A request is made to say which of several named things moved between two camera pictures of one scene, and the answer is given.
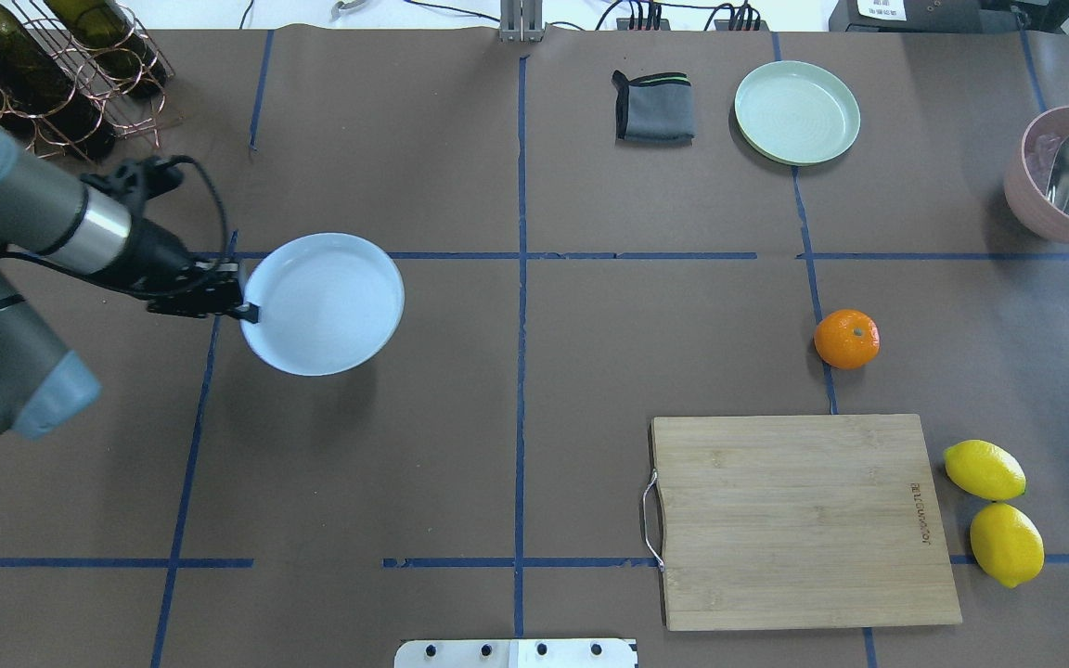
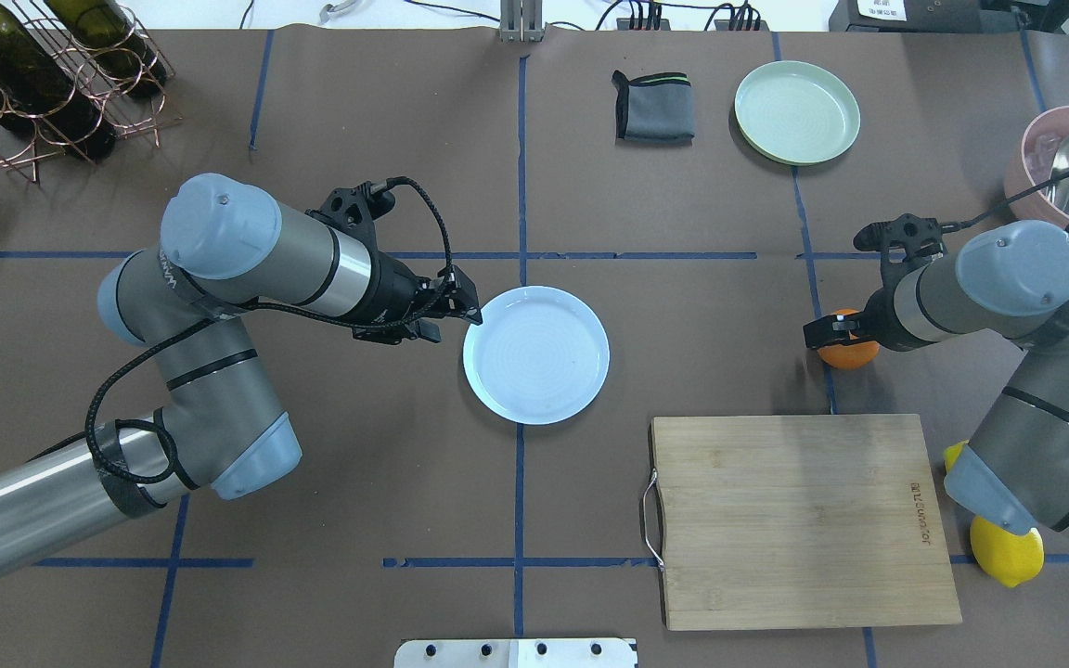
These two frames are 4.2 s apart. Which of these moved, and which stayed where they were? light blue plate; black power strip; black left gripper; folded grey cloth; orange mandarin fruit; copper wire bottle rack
Moved: black left gripper; light blue plate
Stayed: folded grey cloth; black power strip; copper wire bottle rack; orange mandarin fruit
